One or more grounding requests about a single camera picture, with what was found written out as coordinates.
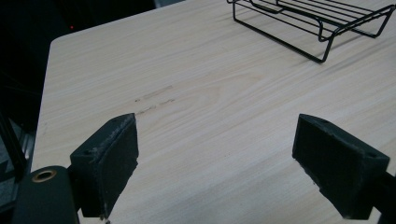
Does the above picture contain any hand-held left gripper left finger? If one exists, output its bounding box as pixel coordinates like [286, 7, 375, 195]
[69, 112, 140, 220]

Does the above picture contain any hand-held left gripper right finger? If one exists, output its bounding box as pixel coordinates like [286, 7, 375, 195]
[291, 113, 391, 220]

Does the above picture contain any black metal stand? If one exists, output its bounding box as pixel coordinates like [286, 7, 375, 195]
[0, 110, 28, 183]

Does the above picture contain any black wire rack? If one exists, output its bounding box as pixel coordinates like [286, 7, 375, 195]
[226, 0, 396, 64]

